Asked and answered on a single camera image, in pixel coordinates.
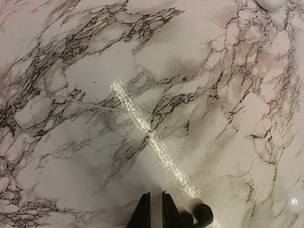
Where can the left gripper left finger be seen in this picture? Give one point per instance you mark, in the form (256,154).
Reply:
(141,217)

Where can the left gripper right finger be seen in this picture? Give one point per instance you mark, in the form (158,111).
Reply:
(171,217)

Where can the black earbud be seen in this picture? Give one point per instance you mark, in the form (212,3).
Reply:
(202,216)

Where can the white earbud charging case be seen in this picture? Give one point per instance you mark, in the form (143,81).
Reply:
(271,5)

